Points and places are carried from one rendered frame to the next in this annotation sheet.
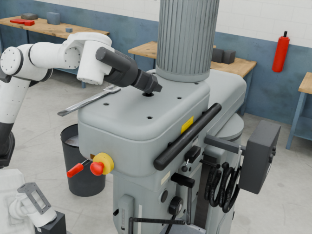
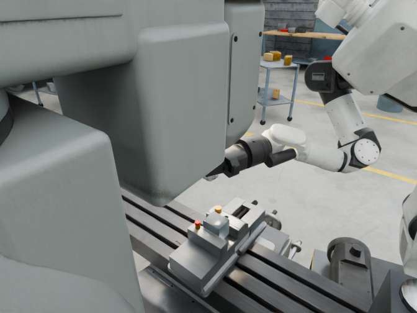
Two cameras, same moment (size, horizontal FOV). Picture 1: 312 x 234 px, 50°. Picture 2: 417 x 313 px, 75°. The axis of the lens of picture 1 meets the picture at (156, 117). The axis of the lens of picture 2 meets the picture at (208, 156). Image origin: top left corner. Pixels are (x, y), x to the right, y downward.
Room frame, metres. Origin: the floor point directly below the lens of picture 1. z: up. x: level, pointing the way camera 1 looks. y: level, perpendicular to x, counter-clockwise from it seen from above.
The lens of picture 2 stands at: (1.58, 0.12, 1.62)
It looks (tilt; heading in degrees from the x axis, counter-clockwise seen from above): 30 degrees down; 189
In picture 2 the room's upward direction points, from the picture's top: straight up
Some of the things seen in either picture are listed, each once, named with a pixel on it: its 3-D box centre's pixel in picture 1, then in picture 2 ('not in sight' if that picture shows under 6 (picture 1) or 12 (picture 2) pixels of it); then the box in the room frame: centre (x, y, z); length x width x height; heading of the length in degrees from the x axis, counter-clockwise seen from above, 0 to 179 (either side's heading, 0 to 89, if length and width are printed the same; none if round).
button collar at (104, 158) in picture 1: (103, 163); not in sight; (0.76, 0.14, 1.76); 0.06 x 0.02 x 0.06; 62
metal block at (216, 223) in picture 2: not in sight; (216, 226); (0.98, 0.05, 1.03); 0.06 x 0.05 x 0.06; 60
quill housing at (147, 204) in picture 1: (143, 198); (208, 79); (0.97, 0.03, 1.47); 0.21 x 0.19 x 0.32; 62
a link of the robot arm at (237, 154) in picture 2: not in sight; (237, 156); (0.91, 0.10, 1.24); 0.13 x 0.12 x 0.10; 41
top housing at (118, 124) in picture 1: (149, 115); not in sight; (0.98, 0.02, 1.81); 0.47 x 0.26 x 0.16; 152
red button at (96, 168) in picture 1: (98, 167); not in sight; (0.74, 0.15, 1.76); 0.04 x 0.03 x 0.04; 62
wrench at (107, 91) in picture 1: (90, 100); not in sight; (0.89, 0.19, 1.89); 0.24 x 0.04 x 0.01; 151
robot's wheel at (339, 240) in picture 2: not in sight; (348, 254); (0.53, 0.68, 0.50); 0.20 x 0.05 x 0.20; 76
